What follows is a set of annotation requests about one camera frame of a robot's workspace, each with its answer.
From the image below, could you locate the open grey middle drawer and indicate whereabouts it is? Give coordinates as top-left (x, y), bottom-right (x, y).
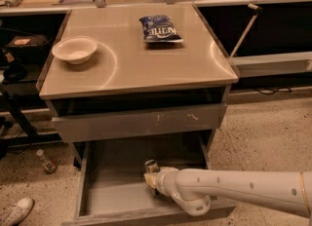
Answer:
top-left (61, 132), bottom-right (236, 226)

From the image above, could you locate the silver redbull can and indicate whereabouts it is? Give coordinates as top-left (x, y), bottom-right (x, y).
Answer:
top-left (144, 159), bottom-right (161, 197)

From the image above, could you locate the black cable on floor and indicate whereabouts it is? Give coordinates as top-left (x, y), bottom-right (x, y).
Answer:
top-left (253, 87), bottom-right (293, 95)

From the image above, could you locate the white paper bowl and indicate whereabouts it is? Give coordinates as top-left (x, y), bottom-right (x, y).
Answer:
top-left (52, 36), bottom-right (98, 64)

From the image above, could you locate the white stick with black tip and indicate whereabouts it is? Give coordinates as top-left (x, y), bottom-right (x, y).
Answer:
top-left (230, 4), bottom-right (263, 57)

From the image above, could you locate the black stand frame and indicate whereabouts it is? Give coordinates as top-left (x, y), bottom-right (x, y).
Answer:
top-left (0, 89), bottom-right (60, 158)

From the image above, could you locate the closed grey top drawer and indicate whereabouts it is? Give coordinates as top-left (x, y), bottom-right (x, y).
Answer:
top-left (52, 103), bottom-right (227, 143)

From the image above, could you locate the black box with label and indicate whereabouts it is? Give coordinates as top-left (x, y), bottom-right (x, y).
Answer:
top-left (5, 35), bottom-right (49, 52)

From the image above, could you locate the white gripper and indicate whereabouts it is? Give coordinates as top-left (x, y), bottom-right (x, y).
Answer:
top-left (144, 167), bottom-right (179, 196)

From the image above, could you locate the blue Kettle chips bag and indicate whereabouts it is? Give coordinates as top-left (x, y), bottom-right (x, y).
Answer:
top-left (139, 15), bottom-right (183, 43)

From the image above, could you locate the grey drawer cabinet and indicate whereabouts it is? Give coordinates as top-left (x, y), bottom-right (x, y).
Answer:
top-left (36, 3), bottom-right (242, 170)

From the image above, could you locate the white sneaker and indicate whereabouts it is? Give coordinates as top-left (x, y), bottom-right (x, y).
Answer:
top-left (0, 197), bottom-right (34, 226)

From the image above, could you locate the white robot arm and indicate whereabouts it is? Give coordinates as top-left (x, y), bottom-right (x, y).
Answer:
top-left (144, 167), bottom-right (312, 219)

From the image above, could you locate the plastic bottle on floor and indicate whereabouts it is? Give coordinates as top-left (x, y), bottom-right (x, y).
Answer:
top-left (36, 149), bottom-right (58, 173)

